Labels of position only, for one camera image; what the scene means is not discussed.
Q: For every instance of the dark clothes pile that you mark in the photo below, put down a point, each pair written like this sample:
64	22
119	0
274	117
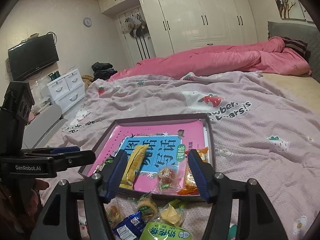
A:
102	70

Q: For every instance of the white wardrobe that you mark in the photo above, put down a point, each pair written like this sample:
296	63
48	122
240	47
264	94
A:
200	17

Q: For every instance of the clear plastic bags pile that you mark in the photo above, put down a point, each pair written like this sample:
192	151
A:
40	92

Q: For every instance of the dark striped pillow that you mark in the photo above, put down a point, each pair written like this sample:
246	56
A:
296	46

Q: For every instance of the round wall clock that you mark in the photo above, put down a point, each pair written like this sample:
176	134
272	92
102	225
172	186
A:
88	22

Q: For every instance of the clear brown pastry packet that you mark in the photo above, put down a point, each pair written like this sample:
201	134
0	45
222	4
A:
166	176

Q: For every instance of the pink quilt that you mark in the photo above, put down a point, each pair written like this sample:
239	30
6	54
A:
212	60

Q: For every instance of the beige bed sheet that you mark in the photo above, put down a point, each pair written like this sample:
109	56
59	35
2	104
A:
290	82

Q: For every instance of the purple strawberry printed blanket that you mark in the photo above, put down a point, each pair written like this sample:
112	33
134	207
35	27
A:
250	142

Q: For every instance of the dark green bottle pack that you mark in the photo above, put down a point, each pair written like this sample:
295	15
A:
54	75

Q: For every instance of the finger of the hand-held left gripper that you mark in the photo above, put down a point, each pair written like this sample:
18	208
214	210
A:
65	150
80	158

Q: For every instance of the blue cookie packet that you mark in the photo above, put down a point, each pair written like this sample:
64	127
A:
130	227

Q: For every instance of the white drawer cabinet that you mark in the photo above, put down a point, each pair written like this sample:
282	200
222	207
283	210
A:
66	90

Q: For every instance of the black and green pea packet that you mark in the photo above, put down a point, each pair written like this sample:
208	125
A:
107	162

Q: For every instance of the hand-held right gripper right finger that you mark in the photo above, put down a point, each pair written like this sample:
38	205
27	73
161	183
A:
197	177

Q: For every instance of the person's left hand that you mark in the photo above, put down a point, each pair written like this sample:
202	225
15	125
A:
41	185

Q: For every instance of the green and yellow roll packet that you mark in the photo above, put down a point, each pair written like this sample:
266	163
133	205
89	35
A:
165	232

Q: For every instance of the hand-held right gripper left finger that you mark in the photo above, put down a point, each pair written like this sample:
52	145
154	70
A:
115	177

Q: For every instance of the brown knitted cloth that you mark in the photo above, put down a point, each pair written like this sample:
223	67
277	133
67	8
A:
87	79

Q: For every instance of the orange cracker packet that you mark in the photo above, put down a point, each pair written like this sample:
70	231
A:
186	185

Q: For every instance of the yellow snack bar packet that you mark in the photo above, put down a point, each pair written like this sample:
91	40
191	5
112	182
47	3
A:
133	165

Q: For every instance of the clear pale pastry packet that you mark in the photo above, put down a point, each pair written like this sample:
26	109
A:
147	206
113	212

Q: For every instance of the grey padded headboard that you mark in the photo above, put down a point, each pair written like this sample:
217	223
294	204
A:
287	30

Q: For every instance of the dark shallow cardboard box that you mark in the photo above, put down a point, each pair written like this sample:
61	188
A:
210	140

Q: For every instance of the pink and blue book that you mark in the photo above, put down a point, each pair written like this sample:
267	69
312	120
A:
155	135

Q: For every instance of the black flat television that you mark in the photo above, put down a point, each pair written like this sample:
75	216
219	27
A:
32	57

